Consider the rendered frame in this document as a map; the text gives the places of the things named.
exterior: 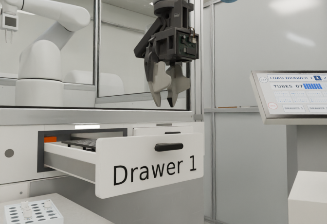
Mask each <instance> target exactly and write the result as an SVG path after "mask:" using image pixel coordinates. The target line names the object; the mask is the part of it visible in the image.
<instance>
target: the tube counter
mask: <svg viewBox="0 0 327 224"><path fill-rule="evenodd" d="M294 85H295V87H296V89H327V83H294Z"/></svg>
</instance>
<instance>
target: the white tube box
mask: <svg viewBox="0 0 327 224"><path fill-rule="evenodd" d="M47 200H51V199H47ZM47 200H40V201H33V202H28V206H30V207H31V210H32V219H30V220H25V219H24V216H23V210H21V203H20V204H13V205H6V206H4V216H3V224H63V223H64V217H63V216H62V214H61V213H60V212H59V210H58V209H57V208H56V206H55V205H54V204H53V202H52V206H51V209H48V210H45V207H44V202H45V201H47Z"/></svg>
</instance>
